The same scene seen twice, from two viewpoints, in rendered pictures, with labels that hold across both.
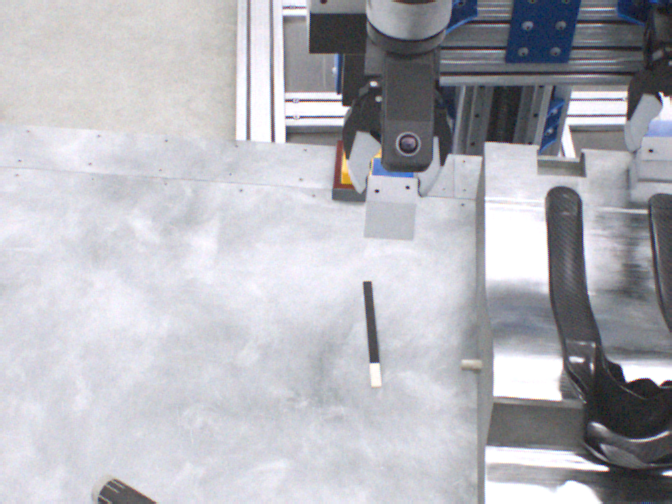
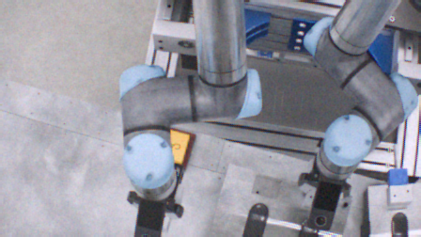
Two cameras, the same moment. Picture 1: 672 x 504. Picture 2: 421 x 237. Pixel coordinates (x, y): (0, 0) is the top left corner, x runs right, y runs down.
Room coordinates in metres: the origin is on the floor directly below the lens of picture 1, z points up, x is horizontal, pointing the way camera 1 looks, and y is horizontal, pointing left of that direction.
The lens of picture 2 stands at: (0.65, -0.21, 2.55)
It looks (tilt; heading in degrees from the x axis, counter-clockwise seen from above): 73 degrees down; 14
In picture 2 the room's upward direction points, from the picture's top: straight up
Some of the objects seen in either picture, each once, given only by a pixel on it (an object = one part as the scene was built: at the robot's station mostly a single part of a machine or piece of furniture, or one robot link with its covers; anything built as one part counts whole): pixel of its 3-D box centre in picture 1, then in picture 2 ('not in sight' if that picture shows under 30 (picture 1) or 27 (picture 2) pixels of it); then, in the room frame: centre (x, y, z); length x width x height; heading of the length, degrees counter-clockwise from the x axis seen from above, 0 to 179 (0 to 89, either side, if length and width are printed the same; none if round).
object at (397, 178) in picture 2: not in sight; (397, 174); (1.13, -0.50, 0.86); 0.13 x 0.05 x 0.05; 16
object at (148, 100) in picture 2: not in sight; (154, 102); (1.04, -0.02, 1.25); 0.11 x 0.11 x 0.08; 21
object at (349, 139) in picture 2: not in sight; (347, 143); (1.06, -0.34, 1.21); 0.09 x 0.08 x 0.11; 144
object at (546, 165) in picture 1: (558, 173); (266, 187); (1.04, -0.23, 0.87); 0.05 x 0.05 x 0.04; 89
